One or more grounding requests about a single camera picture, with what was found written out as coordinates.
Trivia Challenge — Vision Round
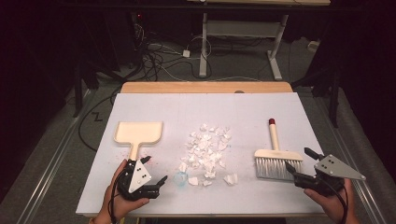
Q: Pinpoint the black stand leg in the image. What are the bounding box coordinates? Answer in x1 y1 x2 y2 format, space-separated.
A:
72 60 101 119
292 62 341 129

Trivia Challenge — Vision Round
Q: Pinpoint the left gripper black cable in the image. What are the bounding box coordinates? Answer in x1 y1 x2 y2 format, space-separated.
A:
106 174 126 224

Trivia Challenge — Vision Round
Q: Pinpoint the person's left hand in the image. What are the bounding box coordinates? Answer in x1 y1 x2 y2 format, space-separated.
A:
98 160 150 220

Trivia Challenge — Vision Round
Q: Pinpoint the pile of white paper scraps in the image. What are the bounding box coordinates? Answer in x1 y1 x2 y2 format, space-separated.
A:
178 122 239 188

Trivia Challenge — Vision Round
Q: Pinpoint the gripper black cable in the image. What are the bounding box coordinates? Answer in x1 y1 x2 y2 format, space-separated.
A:
106 174 126 224
323 179 349 224

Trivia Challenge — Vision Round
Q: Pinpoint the cream dustpan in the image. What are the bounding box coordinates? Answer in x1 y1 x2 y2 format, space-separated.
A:
113 120 164 162

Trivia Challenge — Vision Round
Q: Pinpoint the cream hand brush red tip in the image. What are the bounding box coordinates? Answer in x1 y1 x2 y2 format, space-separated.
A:
253 118 304 182

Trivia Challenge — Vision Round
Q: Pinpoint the small white box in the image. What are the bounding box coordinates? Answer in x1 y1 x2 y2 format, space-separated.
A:
307 39 321 52

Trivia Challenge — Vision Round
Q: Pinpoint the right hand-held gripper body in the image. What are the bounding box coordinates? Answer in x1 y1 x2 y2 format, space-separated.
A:
293 154 367 198

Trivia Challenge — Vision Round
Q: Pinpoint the white foam board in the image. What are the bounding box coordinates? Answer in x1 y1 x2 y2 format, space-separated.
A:
75 92 327 218

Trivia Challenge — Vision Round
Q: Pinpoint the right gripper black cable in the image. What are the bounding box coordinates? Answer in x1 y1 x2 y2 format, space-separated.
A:
323 179 349 224

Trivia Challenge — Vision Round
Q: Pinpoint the white metal desk frame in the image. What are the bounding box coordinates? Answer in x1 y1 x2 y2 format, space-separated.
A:
186 0 332 81

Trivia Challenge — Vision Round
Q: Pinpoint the black floor cable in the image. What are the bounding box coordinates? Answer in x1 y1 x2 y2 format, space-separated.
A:
78 88 123 153

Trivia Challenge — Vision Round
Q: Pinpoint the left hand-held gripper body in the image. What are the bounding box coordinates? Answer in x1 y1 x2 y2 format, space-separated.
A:
117 159 161 202

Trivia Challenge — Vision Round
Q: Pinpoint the person's right hand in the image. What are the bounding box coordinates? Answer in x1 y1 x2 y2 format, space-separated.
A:
304 178 357 222

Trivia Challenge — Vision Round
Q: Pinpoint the bundle of floor cables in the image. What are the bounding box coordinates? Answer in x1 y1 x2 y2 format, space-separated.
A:
130 21 213 83

